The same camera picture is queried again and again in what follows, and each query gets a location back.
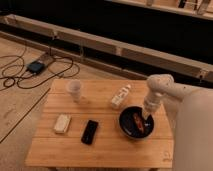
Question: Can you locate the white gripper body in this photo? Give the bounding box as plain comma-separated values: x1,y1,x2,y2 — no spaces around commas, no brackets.
144,94,162,112

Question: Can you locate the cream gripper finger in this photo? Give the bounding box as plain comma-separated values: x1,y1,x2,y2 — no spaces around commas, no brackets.
142,109,150,120

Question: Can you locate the dark ceramic bowl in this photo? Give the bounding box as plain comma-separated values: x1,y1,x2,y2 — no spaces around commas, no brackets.
119,106,154,139

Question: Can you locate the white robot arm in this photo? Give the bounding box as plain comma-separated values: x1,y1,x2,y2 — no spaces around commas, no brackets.
143,74,213,171

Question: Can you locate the orange object in bowl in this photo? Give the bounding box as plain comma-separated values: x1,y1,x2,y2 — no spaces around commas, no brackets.
133,113,145,133

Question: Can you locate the white bottle lying down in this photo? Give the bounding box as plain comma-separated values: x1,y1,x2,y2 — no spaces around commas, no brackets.
111,84,131,108

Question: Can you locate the black remote control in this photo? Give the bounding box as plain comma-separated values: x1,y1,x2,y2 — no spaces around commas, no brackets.
81,120,98,145

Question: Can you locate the wooden table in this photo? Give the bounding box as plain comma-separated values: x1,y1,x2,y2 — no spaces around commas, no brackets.
25,79,173,168

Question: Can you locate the white paper cup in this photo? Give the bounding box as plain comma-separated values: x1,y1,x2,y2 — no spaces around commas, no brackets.
66,80,82,102

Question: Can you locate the blue power adapter box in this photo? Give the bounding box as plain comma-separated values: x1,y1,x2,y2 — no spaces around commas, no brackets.
27,61,45,74

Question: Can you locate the wooden shelf frame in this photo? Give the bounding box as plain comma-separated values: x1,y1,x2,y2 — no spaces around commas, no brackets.
0,14,213,82

